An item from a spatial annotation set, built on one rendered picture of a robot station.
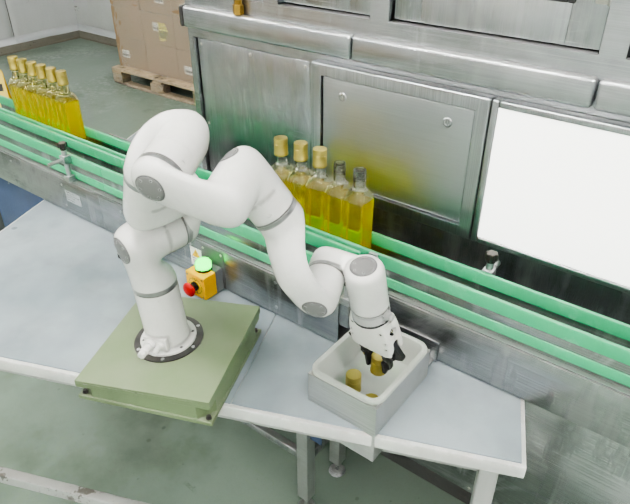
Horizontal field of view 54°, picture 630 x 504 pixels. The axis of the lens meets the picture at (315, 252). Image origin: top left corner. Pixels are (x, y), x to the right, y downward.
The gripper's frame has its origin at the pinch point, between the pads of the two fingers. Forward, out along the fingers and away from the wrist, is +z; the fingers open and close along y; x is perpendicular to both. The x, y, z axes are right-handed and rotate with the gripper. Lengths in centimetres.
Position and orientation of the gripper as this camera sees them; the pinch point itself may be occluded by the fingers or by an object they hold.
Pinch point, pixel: (378, 359)
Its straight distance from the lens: 132.6
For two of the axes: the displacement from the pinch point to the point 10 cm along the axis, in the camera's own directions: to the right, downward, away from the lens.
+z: 1.7, 7.1, 6.9
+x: -6.1, 6.2, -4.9
